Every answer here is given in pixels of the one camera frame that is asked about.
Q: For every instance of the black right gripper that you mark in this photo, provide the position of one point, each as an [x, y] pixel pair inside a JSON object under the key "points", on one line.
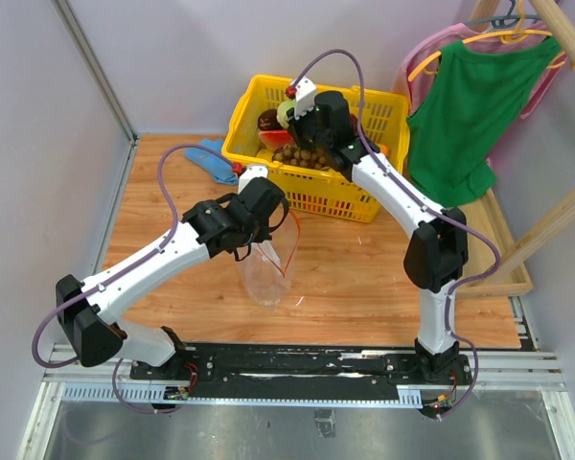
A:
{"points": [[295, 126]]}

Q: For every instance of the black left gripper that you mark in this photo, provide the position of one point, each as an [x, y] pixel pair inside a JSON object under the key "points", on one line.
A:
{"points": [[264, 234]]}

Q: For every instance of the brown longan bunch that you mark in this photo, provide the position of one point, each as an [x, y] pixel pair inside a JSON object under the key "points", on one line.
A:
{"points": [[294, 156]]}

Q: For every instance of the clear zip top bag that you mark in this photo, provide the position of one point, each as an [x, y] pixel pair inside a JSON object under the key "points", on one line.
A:
{"points": [[267, 273]]}

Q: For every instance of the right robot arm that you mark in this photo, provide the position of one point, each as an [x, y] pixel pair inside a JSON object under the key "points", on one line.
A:
{"points": [[438, 244]]}

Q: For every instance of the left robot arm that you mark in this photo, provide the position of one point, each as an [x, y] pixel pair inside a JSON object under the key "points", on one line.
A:
{"points": [[93, 319]]}

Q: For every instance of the green tank top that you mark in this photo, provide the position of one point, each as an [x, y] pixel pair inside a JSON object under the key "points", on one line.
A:
{"points": [[473, 99]]}

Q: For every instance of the blue cloth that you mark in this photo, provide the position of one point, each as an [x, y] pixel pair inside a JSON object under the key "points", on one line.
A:
{"points": [[214, 165]]}

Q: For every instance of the green cabbage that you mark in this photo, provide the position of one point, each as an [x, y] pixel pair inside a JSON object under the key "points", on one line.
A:
{"points": [[282, 113]]}

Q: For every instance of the watermelon slice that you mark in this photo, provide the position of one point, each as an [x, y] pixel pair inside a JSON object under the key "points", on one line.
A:
{"points": [[275, 139]]}

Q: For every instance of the green orange mango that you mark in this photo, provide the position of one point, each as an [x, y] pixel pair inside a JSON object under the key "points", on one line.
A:
{"points": [[384, 149]]}

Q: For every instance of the yellow plastic basket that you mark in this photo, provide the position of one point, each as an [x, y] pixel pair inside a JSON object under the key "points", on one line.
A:
{"points": [[323, 193]]}

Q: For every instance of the pink shirt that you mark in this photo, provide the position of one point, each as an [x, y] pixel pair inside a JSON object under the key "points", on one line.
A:
{"points": [[417, 90]]}

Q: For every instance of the grey clothes hanger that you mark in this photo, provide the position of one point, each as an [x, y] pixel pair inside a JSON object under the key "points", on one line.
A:
{"points": [[501, 15]]}

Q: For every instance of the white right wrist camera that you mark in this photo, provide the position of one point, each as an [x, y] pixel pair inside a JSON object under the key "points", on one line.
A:
{"points": [[303, 93]]}

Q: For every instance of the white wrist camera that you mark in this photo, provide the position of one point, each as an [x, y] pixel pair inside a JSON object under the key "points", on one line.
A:
{"points": [[303, 93], [249, 173]]}

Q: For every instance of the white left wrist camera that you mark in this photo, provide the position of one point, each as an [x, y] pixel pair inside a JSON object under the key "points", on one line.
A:
{"points": [[249, 173]]}

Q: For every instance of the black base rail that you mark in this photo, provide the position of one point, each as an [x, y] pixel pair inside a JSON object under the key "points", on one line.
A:
{"points": [[295, 373]]}

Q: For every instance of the aluminium frame post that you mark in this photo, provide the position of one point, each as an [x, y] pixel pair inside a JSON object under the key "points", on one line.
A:
{"points": [[73, 26]]}

